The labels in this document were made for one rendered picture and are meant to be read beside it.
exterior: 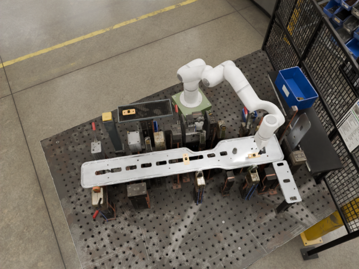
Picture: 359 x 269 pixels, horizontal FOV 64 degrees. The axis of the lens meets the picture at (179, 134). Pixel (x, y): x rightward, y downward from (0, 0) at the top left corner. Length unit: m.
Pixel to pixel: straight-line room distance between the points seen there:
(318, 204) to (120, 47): 3.10
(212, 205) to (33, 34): 3.61
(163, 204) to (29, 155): 1.82
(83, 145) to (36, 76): 1.88
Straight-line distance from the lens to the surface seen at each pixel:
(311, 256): 3.02
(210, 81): 1.80
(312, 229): 2.88
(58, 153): 2.53
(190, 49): 4.09
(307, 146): 2.17
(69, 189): 2.36
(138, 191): 1.87
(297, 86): 2.45
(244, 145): 2.07
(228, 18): 4.63
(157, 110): 1.99
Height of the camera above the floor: 2.77
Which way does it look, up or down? 59 degrees down
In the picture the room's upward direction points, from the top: straight up
